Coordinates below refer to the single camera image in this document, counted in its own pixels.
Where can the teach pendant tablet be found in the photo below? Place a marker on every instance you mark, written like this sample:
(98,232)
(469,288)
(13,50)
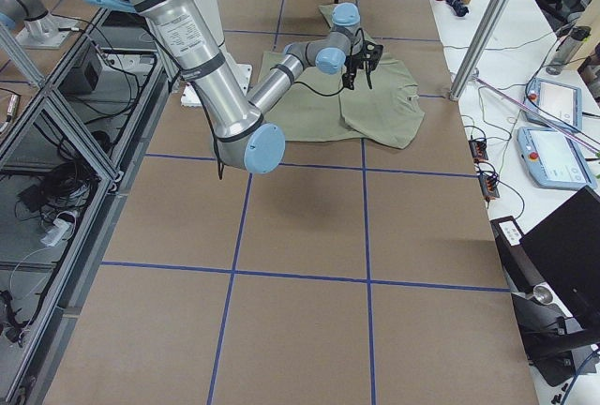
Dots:
(556,101)
(552,160)

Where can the black box under frame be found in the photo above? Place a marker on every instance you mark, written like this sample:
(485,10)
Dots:
(83,77)

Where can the folded dark blue umbrella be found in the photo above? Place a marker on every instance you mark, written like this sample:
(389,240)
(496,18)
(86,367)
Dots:
(459,8)

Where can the white power strip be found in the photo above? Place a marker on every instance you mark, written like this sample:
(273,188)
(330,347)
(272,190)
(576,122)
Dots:
(59,229)

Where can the aluminium frame post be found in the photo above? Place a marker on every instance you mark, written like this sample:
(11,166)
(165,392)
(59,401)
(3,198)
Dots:
(480,40)

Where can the reacher grabber stick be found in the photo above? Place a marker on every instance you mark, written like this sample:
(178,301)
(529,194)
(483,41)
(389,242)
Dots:
(585,142)

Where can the black monitor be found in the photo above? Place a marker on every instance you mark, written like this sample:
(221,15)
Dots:
(564,248)

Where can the near teach pendant tablet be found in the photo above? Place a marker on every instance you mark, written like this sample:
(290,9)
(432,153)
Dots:
(552,160)

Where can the olive green long-sleeve shirt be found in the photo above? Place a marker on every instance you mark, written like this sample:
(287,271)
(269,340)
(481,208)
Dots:
(317,109)

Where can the far teach pendant tablet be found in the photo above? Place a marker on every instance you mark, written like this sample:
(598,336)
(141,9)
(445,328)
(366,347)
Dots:
(556,101)

